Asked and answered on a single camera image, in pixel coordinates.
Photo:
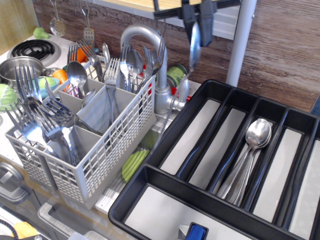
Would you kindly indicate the green ball in bowl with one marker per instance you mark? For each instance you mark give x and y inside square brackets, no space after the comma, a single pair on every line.
[50,80]

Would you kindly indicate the black cutlery tray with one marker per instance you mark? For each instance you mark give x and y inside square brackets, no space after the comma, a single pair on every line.
[177,184]

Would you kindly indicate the green toy can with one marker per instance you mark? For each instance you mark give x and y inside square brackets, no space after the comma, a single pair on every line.
[175,74]

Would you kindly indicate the steel fork front left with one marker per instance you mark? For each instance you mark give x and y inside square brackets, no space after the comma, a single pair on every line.
[26,125]

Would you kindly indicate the silver toy faucet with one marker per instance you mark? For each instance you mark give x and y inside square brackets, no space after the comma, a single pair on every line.
[163,95]

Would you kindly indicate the black stove burner coil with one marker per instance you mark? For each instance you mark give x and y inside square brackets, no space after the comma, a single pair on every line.
[36,48]

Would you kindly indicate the steel forks at faucet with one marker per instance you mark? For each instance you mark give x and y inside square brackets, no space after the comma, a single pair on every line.
[154,60]

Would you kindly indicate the steel fork far left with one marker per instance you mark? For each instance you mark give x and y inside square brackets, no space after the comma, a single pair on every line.
[27,82]

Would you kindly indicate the big steel spoon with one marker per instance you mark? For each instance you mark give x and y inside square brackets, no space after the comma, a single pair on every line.
[194,56]

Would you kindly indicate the green toy broccoli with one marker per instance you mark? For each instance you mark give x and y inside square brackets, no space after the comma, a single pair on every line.
[40,34]

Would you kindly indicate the steel pot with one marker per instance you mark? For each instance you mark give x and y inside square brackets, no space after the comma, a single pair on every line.
[11,66]

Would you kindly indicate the green striped toy vegetable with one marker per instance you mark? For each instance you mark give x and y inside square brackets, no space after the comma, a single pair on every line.
[132,164]

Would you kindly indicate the round wooden shelf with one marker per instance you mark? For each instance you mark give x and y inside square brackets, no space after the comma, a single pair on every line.
[147,5]

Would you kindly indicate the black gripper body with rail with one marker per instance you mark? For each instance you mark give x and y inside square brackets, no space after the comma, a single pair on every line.
[177,12]

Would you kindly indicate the steel fork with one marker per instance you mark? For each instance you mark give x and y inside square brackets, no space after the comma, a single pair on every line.
[27,82]
[26,125]
[48,126]

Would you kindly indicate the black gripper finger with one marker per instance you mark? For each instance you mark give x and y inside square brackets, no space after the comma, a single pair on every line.
[206,20]
[188,14]

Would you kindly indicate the grey plastic cutlery basket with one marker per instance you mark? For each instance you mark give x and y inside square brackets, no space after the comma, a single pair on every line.
[101,154]

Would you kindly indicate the yellow toy at bottom left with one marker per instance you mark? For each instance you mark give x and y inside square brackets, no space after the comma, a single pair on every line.
[25,230]

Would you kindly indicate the steel fork front middle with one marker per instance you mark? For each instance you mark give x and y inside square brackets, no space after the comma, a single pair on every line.
[48,126]

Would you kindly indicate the steel spoon in basket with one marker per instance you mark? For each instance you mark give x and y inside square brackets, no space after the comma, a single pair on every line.
[77,76]

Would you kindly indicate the green toy cabbage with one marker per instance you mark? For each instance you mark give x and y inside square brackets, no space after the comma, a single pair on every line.
[8,97]

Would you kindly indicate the orange toy carrot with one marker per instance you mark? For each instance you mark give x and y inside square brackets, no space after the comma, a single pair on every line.
[61,75]

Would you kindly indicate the stack of steel spoons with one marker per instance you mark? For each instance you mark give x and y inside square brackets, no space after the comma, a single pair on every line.
[233,188]

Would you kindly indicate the blue object at bottom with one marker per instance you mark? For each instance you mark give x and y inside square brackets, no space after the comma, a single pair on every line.
[193,231]

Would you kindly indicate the hanging skimmer ladle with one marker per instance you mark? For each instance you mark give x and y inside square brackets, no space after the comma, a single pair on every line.
[57,26]

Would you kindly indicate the hanging small spatula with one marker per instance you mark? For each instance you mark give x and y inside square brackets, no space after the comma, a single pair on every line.
[88,32]

